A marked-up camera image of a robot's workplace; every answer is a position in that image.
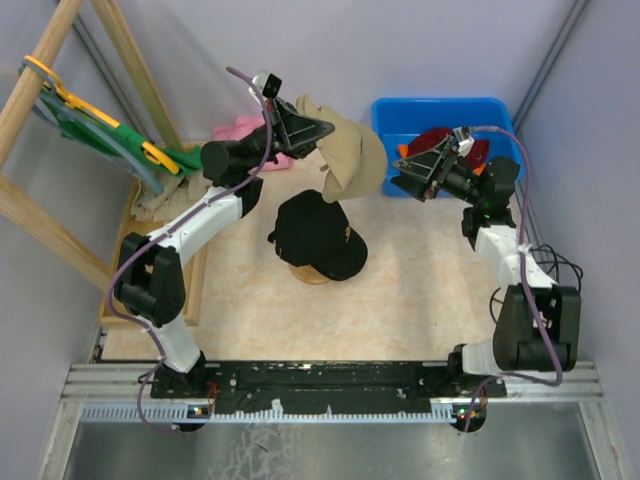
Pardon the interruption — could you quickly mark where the wooden rack frame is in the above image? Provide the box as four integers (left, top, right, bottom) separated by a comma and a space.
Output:
0, 0, 187, 301

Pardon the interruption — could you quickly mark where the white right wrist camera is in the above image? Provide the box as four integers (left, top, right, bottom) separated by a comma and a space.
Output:
452, 126, 475, 157

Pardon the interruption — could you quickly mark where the pink cloth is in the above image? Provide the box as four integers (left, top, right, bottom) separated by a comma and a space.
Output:
211, 116, 293, 171

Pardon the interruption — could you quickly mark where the blue-grey hanger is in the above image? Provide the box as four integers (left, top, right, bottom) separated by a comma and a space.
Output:
16, 61, 168, 196

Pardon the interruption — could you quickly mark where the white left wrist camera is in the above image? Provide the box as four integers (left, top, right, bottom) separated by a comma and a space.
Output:
252, 71, 282, 99

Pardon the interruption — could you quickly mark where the green cloth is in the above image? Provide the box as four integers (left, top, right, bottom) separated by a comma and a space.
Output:
39, 82, 202, 177

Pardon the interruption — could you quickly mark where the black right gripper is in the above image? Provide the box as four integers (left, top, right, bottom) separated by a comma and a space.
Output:
390, 136, 484, 207

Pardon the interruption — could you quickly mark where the beige cap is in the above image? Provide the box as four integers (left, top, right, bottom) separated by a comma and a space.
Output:
295, 95, 387, 203

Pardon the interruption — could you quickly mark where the beige crumpled cloth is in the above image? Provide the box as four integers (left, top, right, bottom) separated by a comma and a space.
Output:
130, 172, 211, 223

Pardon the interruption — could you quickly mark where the wooden hat stand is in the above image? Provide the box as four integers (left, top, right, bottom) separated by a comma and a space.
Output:
289, 265, 331, 286

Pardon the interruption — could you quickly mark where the aluminium frame rail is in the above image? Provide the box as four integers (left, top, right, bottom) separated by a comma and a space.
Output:
62, 361, 603, 428

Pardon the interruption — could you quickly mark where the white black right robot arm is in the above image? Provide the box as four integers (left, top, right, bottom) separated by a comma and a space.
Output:
391, 129, 581, 396

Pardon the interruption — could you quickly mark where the wooden tray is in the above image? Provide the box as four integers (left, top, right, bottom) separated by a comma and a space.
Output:
97, 181, 208, 329

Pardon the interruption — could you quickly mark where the dark red cap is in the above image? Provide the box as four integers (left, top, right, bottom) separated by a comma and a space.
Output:
402, 127, 490, 171

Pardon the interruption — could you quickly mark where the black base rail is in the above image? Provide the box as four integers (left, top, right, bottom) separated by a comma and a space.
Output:
150, 360, 507, 426

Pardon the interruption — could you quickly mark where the blue plastic bin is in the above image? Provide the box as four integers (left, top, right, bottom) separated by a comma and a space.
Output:
372, 97, 514, 198

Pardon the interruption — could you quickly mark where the black cap with gold embroidery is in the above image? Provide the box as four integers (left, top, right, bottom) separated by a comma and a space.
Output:
267, 189, 368, 281

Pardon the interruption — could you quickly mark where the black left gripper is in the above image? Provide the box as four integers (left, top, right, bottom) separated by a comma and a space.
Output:
240, 96, 338, 175

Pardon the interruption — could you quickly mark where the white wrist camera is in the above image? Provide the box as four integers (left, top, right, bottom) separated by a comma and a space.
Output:
252, 71, 282, 99
452, 126, 475, 157

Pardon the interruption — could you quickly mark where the black coiled cable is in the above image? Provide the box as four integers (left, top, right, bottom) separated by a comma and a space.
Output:
489, 243, 585, 321

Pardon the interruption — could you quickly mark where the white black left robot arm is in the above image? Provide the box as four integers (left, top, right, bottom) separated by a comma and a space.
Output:
109, 98, 335, 397

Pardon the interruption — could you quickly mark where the yellow hanger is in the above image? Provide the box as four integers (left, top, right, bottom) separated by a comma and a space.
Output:
22, 55, 180, 176

